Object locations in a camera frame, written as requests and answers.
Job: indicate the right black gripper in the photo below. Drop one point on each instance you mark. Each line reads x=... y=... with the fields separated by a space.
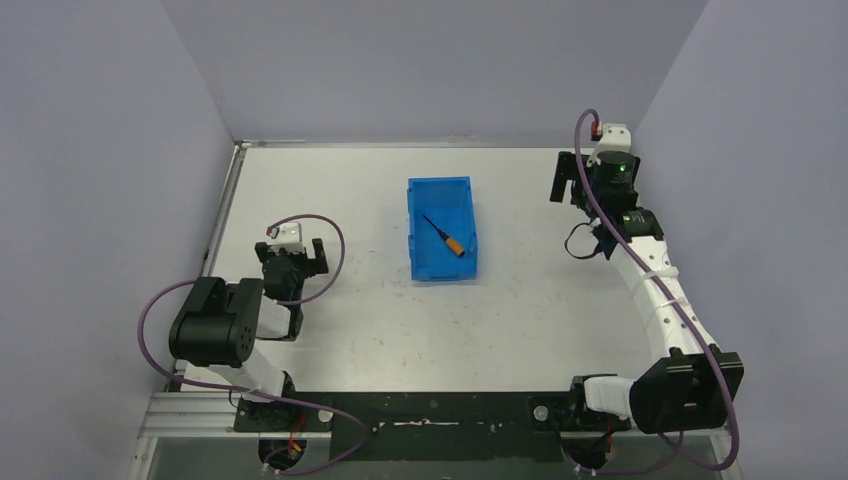
x=567 y=170

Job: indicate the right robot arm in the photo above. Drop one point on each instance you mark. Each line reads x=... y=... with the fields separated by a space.
x=683 y=388

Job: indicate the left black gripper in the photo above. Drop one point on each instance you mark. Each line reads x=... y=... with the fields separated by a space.
x=293 y=263

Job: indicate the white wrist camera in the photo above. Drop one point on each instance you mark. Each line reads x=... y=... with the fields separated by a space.
x=287 y=237
x=608 y=137

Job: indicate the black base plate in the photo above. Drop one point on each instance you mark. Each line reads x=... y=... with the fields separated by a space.
x=429 y=426

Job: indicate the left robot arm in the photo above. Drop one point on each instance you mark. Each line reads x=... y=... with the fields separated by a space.
x=220 y=322

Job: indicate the aluminium frame rail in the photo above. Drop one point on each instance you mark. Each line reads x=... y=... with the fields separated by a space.
x=209 y=415

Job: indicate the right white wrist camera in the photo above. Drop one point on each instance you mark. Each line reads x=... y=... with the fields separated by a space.
x=608 y=137

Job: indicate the orange handled screwdriver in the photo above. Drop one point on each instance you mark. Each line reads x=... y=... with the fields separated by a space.
x=449 y=241

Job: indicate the blue plastic bin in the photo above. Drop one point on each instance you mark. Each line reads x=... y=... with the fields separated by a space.
x=448 y=202

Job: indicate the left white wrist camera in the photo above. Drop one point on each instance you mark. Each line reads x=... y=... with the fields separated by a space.
x=287 y=237

